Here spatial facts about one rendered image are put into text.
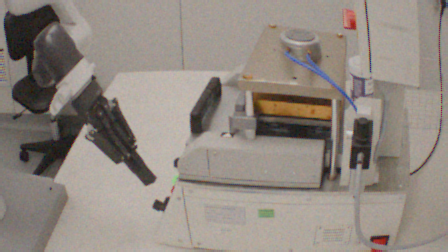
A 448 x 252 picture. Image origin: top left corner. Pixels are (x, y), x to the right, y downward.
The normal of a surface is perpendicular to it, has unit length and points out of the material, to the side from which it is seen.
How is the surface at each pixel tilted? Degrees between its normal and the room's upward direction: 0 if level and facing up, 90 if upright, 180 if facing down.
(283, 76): 0
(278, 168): 90
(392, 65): 90
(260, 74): 0
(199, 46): 90
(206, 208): 90
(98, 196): 0
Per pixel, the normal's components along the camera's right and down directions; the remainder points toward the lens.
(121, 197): -0.06, -0.87
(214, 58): -0.18, 0.50
